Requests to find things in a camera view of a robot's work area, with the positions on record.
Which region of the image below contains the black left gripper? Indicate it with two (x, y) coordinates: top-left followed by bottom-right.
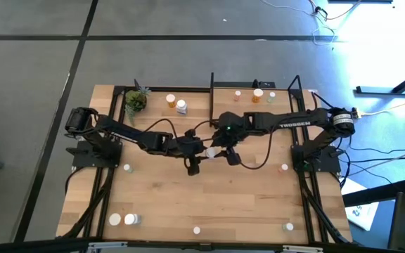
(172, 129), (211, 176)

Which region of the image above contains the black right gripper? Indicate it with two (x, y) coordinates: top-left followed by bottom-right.
(211, 111), (250, 167)

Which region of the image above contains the black box behind shelf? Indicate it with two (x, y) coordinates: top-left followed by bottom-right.
(252, 79), (277, 89)

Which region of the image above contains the green potted plant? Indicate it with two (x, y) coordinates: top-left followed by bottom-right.
(124, 79), (152, 126)

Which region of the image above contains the white plastic bottle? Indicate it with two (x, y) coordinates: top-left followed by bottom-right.
(123, 212), (142, 226)

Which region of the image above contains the large white-capped bottle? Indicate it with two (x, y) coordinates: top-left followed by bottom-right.
(108, 212), (122, 227)

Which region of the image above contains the white printed paper sheet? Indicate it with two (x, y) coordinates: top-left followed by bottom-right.
(339, 177), (380, 232)

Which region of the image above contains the black floor beam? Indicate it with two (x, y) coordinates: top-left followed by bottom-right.
(342, 177), (405, 208)

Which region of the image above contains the black desk leg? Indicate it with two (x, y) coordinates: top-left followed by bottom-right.
(355, 65), (405, 96)

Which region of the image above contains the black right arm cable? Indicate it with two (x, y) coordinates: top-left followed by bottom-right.
(239, 117), (295, 171)

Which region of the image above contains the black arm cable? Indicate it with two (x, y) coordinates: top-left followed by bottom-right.
(141, 118), (179, 141)
(239, 117), (295, 171)

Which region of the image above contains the wooden shelf with black frame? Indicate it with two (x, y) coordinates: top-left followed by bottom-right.
(209, 72), (304, 128)

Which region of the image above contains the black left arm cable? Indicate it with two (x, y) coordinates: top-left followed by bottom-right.
(141, 118), (179, 141)

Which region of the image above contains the black table rail frame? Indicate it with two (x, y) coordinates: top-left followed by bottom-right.
(61, 85), (354, 245)

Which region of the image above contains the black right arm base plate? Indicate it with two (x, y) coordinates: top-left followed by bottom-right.
(291, 144), (341, 173)

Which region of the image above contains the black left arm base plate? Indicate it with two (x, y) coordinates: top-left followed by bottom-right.
(65, 140), (123, 169)

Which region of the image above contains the yellow power cord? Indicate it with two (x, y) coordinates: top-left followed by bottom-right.
(355, 94), (405, 117)

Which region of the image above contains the white floor cable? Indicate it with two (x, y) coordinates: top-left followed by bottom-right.
(262, 0), (361, 46)

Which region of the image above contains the grey floor cable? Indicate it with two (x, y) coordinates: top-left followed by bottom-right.
(346, 144), (405, 176)

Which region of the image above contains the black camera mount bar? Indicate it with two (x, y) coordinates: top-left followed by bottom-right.
(0, 237), (405, 253)

